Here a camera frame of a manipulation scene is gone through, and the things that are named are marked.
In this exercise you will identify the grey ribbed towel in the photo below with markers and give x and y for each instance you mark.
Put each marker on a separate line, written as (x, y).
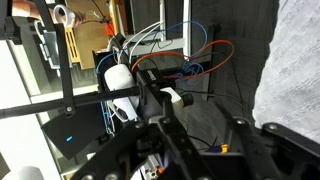
(293, 66)

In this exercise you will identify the light wooden board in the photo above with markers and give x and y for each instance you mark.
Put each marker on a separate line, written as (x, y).
(90, 36)

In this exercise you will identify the person's hand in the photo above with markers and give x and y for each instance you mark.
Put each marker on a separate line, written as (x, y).
(78, 18)

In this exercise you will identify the aluminium extrusion bars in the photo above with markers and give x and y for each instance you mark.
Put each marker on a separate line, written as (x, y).
(151, 168)

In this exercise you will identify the black panel with blue light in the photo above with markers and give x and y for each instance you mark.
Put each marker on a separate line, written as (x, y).
(73, 133)

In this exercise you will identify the black tripod bar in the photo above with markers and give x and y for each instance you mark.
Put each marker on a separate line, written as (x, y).
(50, 103)

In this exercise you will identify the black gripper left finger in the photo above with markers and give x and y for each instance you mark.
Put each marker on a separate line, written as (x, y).
(173, 133)

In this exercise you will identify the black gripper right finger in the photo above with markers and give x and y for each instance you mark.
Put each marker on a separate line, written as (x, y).
(266, 150)

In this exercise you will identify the yellow and blue connector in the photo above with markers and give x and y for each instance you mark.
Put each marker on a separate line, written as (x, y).
(220, 148)

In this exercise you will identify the white rounded device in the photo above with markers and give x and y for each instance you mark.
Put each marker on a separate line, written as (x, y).
(118, 78)

